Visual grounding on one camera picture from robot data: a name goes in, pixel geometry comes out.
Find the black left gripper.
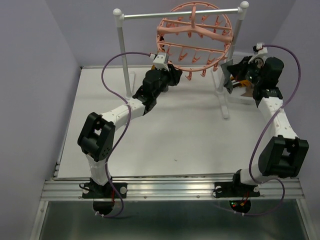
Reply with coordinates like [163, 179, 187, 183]
[152, 63, 182, 98]

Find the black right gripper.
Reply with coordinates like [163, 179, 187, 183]
[225, 55, 264, 86]

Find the pink round clip hanger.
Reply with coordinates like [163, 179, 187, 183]
[156, 1, 234, 80]

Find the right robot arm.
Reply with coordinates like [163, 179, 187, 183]
[222, 56, 309, 197]

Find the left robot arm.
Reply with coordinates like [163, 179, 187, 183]
[77, 64, 183, 199]

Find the beige sock in basket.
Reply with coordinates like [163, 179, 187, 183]
[241, 86, 254, 98]

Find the white plastic basket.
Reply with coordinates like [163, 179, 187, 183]
[227, 51, 255, 105]

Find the white drying rack stand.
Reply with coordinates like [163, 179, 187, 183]
[113, 0, 249, 119]

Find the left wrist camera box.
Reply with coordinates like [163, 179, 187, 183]
[152, 52, 169, 71]

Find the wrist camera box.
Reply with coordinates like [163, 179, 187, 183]
[152, 52, 169, 71]
[248, 42, 268, 69]

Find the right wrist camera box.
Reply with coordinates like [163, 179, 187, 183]
[248, 42, 268, 69]

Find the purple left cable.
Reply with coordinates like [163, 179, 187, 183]
[101, 51, 155, 219]

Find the aluminium mounting rail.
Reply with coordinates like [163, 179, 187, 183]
[39, 172, 306, 201]

